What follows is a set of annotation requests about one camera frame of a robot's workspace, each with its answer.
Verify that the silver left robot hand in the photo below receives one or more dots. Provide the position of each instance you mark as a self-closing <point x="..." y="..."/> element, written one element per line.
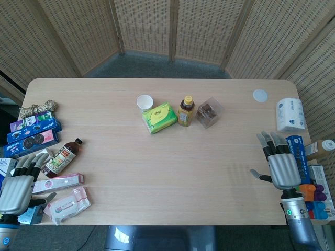
<point x="17" y="192"/>

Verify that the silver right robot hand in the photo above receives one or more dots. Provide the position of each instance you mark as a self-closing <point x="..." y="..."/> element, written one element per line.
<point x="284" y="170"/>

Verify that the green tissue pack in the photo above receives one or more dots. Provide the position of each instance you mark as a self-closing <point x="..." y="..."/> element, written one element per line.
<point x="159" y="117"/>

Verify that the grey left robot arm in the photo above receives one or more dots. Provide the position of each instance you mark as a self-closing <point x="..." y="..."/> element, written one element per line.
<point x="8" y="234"/>

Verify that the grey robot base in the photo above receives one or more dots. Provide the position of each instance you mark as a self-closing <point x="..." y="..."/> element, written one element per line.
<point x="159" y="239"/>

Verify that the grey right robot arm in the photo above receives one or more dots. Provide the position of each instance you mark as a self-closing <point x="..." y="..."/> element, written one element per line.
<point x="301" y="225"/>

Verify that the tall blue carton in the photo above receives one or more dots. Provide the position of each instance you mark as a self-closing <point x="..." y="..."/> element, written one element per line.
<point x="297" y="149"/>

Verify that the white blue box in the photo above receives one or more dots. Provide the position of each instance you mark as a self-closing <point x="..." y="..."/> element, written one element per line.
<point x="6" y="167"/>

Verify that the small dark blue box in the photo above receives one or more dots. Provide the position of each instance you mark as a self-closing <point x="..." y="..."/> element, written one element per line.
<point x="32" y="215"/>

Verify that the orange toy block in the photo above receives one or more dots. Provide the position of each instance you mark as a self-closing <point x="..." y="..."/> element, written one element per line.
<point x="306" y="192"/>

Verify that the white printed box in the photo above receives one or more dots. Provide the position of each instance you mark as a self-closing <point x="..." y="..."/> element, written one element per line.
<point x="318" y="175"/>

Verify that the white cap juice bottle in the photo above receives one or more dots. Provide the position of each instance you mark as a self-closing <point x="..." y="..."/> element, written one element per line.
<point x="319" y="149"/>

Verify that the pink toothpaste box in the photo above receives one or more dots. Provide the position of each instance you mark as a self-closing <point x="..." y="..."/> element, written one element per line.
<point x="58" y="181"/>

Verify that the purple toy block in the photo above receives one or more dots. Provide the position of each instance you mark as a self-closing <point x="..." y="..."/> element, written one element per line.
<point x="322" y="193"/>

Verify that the blue pink cookie box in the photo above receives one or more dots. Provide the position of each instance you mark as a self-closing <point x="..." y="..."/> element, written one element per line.
<point x="31" y="143"/>

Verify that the white plastic wrapper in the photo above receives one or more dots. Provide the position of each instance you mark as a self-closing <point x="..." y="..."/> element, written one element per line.
<point x="68" y="205"/>

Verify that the white paper towel pack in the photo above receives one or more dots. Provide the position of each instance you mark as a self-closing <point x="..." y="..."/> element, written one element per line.
<point x="290" y="115"/>

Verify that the dark sauce bottle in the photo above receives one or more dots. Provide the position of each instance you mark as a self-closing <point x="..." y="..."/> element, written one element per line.
<point x="61" y="158"/>

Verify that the purple green cookie box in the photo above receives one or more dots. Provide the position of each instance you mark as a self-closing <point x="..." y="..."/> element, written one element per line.
<point x="31" y="120"/>

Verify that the white round table disc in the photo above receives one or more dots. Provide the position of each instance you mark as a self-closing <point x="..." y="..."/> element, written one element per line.
<point x="260" y="95"/>

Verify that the beige twine bundle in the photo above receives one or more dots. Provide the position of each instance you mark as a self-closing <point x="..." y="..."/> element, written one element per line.
<point x="39" y="107"/>

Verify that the clear box of chocolates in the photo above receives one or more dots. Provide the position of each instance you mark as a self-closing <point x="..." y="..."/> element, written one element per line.
<point x="209" y="113"/>

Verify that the yellow cap tea bottle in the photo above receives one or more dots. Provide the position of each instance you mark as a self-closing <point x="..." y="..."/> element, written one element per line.
<point x="186" y="112"/>

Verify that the white paper cup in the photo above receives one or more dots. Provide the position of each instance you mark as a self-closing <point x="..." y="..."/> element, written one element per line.
<point x="144" y="102"/>

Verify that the woven bamboo folding screen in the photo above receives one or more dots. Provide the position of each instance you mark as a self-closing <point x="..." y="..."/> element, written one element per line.
<point x="86" y="31"/>

